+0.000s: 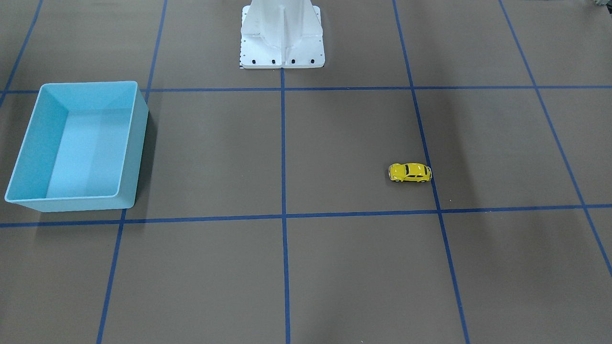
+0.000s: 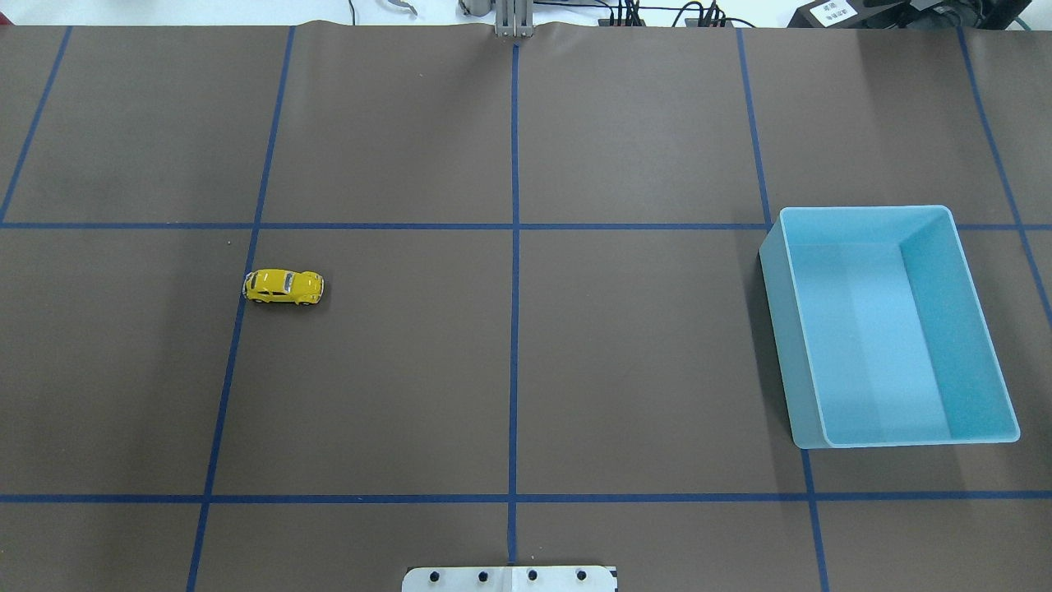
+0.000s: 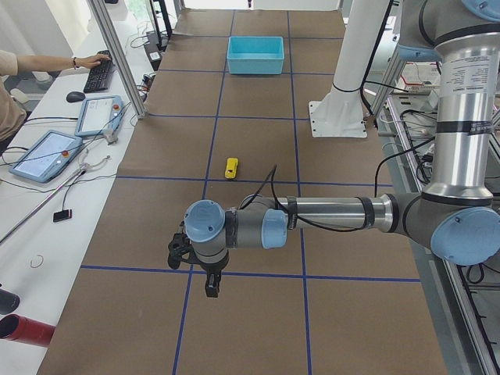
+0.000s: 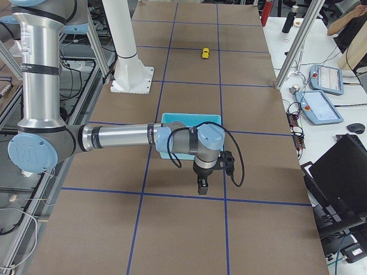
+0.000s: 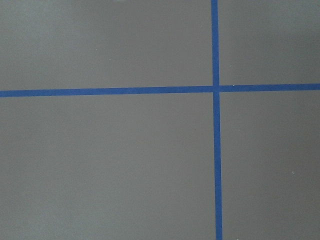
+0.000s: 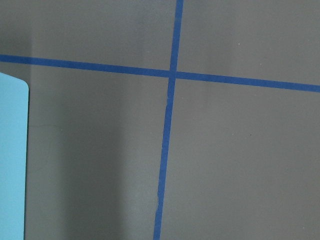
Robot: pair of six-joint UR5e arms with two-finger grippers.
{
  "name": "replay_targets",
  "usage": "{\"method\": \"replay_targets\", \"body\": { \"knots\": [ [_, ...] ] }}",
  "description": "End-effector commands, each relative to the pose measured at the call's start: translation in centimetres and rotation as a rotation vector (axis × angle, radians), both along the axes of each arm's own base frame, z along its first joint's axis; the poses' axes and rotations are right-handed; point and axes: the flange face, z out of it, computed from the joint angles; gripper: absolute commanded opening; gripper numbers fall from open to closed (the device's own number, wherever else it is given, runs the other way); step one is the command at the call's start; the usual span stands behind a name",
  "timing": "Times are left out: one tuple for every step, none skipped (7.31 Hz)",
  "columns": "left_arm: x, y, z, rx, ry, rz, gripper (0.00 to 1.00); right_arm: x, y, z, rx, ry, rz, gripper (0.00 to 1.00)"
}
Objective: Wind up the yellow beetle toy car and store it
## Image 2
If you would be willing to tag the yellow beetle toy car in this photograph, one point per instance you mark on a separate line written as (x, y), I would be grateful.
(283, 287)

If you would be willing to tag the light blue plastic bin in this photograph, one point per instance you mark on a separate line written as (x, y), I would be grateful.
(881, 338)

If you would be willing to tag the black box with label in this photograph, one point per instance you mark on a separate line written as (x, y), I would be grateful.
(825, 15)

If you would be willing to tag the grey aluminium frame post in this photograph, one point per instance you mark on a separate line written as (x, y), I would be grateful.
(514, 19)

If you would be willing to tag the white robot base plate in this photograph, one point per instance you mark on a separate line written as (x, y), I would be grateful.
(512, 578)

